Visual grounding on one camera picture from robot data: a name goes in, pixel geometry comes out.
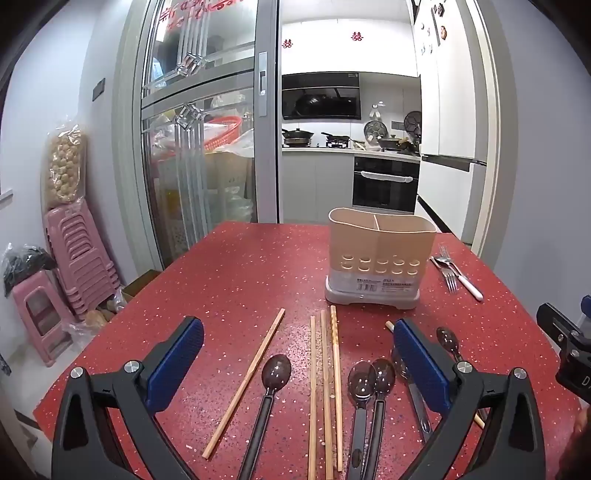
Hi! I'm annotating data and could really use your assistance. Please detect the black built-in oven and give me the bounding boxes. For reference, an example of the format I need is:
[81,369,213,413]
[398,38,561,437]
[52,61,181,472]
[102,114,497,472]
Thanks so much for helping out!
[352,154,421,215]

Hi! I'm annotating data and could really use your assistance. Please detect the black plastic bag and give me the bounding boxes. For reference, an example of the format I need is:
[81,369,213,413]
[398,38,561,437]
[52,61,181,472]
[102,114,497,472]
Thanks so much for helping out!
[1,244,57,296]

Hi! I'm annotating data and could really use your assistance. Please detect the plain handle steel fork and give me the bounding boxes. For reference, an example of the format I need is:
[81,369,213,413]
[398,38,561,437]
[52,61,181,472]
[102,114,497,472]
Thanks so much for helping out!
[438,244,467,282]

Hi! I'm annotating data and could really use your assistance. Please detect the dark translucent plastic spoon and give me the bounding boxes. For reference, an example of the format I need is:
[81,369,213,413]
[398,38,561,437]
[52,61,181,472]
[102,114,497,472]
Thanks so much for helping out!
[345,361,378,480]
[362,357,397,480]
[436,326,462,364]
[390,348,432,444]
[237,354,293,480]

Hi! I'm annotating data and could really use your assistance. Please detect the single pink plastic stool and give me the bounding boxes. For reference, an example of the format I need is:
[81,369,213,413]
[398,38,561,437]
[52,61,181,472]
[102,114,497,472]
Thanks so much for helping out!
[11,270,77,367]

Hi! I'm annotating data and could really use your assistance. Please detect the grey sliding glass door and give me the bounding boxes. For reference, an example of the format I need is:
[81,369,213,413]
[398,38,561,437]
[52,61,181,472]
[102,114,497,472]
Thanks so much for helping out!
[113,0,282,273]

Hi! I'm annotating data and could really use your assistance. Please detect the spotted wooden chopstick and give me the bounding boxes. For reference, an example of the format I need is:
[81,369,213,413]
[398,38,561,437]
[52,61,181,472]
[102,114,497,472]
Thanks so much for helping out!
[329,305,344,472]

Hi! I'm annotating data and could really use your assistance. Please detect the plain wooden chopstick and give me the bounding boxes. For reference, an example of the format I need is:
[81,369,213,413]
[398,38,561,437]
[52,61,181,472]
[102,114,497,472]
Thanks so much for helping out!
[321,310,334,480]
[308,316,317,480]
[202,308,286,460]

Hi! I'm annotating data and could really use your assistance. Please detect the clear bag of nuts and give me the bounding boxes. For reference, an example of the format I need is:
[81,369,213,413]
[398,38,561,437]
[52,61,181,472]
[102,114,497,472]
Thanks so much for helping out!
[41,122,88,215]

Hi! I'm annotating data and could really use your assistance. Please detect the grey kitchen base cabinets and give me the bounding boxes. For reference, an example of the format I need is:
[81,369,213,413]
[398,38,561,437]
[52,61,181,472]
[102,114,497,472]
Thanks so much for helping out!
[281,152,354,227]

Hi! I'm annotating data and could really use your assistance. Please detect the orange plastic basket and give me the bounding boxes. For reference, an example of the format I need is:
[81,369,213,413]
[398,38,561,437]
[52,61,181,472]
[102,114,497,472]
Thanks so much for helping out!
[203,116,243,151]

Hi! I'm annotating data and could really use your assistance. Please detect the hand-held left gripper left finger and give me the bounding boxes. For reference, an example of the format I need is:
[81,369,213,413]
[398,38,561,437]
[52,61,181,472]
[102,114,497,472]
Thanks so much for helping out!
[51,316,205,480]

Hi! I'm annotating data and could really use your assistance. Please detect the blue patterned chopstick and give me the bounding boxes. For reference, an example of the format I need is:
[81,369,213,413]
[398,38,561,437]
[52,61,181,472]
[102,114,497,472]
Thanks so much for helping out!
[385,320,486,430]

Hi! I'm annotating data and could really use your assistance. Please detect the black range hood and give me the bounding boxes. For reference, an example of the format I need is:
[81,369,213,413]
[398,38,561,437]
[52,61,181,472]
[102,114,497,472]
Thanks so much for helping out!
[281,71,362,121]

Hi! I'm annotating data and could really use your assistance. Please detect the red door decal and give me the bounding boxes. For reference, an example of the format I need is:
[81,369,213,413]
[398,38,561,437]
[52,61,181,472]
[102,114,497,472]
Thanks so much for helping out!
[157,0,241,25]

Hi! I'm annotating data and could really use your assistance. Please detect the ornate handle steel fork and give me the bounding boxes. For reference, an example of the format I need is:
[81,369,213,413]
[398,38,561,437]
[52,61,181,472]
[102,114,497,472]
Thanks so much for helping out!
[429,256,459,295]

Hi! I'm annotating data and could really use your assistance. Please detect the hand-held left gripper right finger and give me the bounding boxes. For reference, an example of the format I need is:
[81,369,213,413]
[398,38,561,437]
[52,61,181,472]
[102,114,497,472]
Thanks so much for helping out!
[392,318,548,480]

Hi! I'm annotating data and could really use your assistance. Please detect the stack of pink stools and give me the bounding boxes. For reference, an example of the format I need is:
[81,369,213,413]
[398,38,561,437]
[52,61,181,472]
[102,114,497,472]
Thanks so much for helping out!
[44,196,118,324]

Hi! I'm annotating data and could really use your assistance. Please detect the white fridge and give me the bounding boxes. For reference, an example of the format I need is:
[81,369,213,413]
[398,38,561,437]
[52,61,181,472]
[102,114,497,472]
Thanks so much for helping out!
[413,0,490,245]

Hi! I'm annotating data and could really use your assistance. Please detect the beige plastic cutlery holder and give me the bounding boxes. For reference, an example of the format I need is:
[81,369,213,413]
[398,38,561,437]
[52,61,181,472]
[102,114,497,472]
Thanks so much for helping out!
[324,208,437,306]

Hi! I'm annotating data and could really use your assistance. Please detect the black wok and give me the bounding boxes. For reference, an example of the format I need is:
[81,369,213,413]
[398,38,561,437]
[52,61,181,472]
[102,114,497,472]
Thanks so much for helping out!
[281,128,315,145]

